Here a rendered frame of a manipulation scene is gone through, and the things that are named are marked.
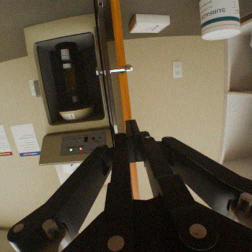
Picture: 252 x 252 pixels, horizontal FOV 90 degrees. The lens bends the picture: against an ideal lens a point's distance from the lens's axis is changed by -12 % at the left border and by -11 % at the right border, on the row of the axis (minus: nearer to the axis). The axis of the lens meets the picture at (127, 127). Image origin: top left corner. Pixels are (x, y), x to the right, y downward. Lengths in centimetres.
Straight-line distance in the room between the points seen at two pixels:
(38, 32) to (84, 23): 19
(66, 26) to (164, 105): 78
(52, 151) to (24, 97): 71
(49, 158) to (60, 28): 52
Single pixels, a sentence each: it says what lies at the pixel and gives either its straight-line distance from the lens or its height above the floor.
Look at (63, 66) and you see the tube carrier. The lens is 72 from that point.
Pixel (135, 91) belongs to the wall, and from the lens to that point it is 104.
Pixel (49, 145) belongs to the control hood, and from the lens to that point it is 68.
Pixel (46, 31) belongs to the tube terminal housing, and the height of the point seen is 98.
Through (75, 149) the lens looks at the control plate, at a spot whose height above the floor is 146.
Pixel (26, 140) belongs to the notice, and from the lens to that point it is 136.
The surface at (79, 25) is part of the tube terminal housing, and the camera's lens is 67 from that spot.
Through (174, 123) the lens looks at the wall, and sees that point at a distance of 115.
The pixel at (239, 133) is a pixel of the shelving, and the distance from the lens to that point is 149.
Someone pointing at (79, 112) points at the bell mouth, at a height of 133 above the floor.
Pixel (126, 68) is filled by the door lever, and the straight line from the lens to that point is 33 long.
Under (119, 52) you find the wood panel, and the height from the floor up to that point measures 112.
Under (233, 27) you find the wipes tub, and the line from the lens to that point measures 59.
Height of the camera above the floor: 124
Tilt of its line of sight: 16 degrees up
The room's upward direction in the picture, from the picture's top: 174 degrees clockwise
